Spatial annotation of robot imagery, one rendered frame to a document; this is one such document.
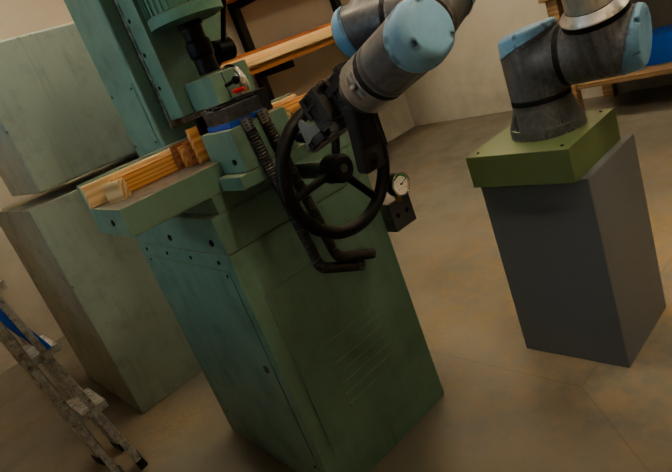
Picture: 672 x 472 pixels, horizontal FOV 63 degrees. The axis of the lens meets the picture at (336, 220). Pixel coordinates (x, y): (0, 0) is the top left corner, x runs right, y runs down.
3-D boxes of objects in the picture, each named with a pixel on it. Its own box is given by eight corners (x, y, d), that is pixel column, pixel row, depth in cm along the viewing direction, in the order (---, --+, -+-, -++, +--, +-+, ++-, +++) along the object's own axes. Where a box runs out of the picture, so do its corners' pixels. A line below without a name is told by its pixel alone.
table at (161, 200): (149, 242, 98) (134, 211, 96) (99, 233, 122) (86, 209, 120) (377, 120, 131) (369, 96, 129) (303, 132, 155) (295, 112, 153)
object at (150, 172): (120, 196, 119) (112, 179, 118) (118, 197, 120) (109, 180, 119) (328, 100, 153) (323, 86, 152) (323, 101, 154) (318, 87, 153)
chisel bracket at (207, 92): (222, 111, 129) (207, 75, 126) (197, 118, 140) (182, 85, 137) (248, 100, 133) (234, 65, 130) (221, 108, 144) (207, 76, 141)
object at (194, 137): (202, 163, 123) (187, 130, 121) (199, 163, 124) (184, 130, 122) (274, 129, 134) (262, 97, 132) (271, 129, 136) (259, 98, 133)
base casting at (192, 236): (226, 257, 118) (209, 219, 115) (135, 242, 163) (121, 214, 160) (368, 172, 142) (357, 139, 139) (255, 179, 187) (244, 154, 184)
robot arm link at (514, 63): (523, 89, 155) (508, 26, 149) (586, 76, 143) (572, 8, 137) (500, 107, 145) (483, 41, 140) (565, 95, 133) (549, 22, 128)
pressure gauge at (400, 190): (399, 207, 140) (389, 177, 138) (389, 206, 143) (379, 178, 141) (415, 196, 144) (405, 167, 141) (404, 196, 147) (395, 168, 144)
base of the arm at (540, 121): (522, 123, 160) (514, 90, 157) (592, 110, 149) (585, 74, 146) (502, 147, 147) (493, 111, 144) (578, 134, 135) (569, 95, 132)
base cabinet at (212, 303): (339, 505, 138) (226, 258, 117) (230, 430, 184) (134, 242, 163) (446, 393, 163) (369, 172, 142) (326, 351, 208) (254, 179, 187)
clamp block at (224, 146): (245, 173, 109) (227, 130, 107) (215, 176, 120) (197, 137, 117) (301, 145, 117) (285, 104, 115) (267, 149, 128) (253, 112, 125)
